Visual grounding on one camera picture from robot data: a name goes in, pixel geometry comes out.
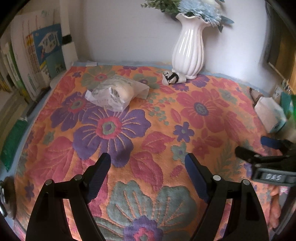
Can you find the white crinkled plastic bag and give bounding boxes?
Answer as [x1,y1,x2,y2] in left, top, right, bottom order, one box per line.
[85,75,149,112]

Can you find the green scrub sponge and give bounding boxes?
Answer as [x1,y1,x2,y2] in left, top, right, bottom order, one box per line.
[1,117,29,172]

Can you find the person's right hand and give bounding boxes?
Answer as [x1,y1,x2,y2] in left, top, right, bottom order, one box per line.
[268,185,290,228]

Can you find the tissue box white blue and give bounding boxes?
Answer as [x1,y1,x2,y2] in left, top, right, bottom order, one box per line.
[254,96,287,133]

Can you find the floral orange table cloth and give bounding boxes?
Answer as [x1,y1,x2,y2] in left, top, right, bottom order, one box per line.
[14,66,277,240]

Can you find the row of upright books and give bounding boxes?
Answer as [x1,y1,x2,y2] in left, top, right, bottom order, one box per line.
[1,8,66,100]

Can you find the blue white artificial flowers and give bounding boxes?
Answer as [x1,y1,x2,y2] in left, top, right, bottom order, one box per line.
[140,0,234,32]

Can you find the white desk lamp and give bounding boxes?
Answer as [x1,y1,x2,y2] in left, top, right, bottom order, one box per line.
[50,0,78,89]

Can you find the pen cup with pens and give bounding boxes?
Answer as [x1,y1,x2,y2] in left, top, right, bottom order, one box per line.
[272,79,292,104]

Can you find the black wall television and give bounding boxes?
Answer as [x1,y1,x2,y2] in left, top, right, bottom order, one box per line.
[265,1,295,80]

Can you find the white ribbed ceramic vase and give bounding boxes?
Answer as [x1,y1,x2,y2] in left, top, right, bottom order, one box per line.
[171,14,210,80]

